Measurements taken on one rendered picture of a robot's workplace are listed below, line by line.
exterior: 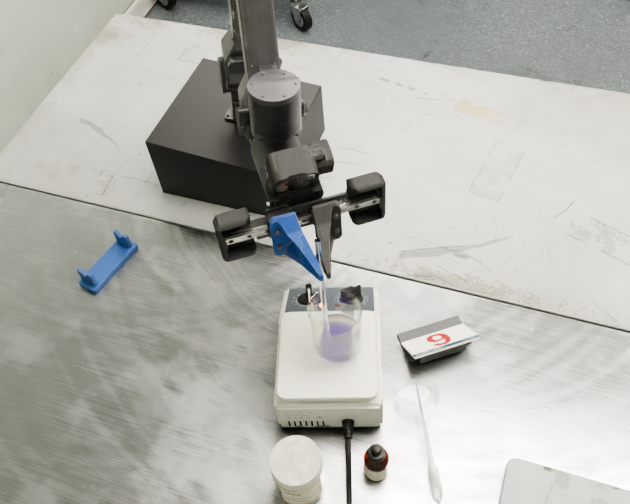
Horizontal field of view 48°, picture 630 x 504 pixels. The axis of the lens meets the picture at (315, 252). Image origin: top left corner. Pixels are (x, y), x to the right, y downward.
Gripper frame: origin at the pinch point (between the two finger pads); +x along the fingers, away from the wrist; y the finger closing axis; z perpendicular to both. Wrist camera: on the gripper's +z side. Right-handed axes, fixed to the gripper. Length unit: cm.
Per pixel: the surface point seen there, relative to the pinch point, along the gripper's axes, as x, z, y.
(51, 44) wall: -188, -89, -47
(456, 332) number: 0.9, -24.3, 17.5
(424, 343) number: 1.1, -24.1, 12.9
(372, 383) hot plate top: 7.6, -17.5, 3.4
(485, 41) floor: -163, -115, 110
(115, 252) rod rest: -29.4, -25.1, -24.7
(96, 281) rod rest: -24.4, -24.6, -27.9
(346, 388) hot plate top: 7.2, -17.6, 0.3
